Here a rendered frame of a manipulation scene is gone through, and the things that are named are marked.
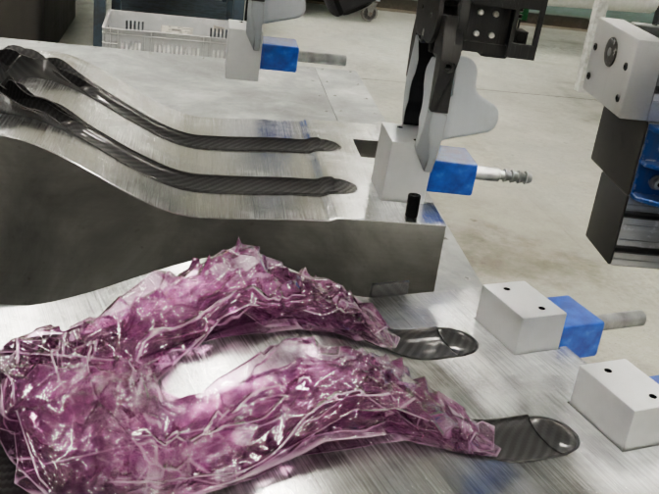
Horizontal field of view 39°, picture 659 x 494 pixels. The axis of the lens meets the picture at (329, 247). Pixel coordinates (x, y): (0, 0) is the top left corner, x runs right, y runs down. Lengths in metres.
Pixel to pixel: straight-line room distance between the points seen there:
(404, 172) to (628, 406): 0.29
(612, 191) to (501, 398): 0.63
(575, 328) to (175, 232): 0.30
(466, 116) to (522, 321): 0.19
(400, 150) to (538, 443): 0.28
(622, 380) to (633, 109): 0.57
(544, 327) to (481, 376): 0.06
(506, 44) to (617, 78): 0.39
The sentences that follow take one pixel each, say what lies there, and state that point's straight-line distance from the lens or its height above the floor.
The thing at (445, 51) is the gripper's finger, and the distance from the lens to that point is 0.70.
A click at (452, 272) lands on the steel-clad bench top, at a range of 0.86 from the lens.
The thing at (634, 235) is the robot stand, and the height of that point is 0.76.
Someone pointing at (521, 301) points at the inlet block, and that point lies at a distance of 0.64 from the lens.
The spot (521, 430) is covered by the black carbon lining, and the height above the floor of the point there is 0.85.
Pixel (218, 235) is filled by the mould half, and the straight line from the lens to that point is 0.70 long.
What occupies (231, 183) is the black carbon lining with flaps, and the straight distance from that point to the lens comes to 0.77.
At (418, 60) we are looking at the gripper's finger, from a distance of 0.76.
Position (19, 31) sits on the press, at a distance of 4.67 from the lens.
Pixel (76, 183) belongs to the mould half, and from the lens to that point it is 0.69.
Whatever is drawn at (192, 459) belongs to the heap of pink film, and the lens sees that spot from 0.42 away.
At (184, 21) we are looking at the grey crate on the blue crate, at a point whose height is 0.34.
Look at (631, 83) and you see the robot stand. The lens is 1.09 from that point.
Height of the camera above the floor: 1.15
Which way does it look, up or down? 24 degrees down
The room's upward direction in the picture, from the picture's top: 8 degrees clockwise
